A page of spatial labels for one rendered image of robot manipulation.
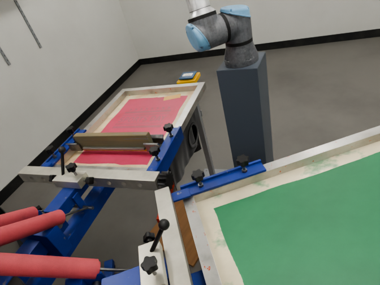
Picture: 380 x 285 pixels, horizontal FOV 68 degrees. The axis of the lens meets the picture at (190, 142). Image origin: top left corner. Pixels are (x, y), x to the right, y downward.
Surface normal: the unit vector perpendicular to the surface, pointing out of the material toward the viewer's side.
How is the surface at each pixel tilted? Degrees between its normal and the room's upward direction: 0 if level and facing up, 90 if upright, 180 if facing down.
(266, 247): 0
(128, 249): 0
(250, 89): 90
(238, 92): 90
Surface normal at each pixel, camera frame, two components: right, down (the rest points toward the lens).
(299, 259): -0.22, -0.79
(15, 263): 0.45, -0.48
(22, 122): 0.93, 0.00
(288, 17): -0.29, 0.62
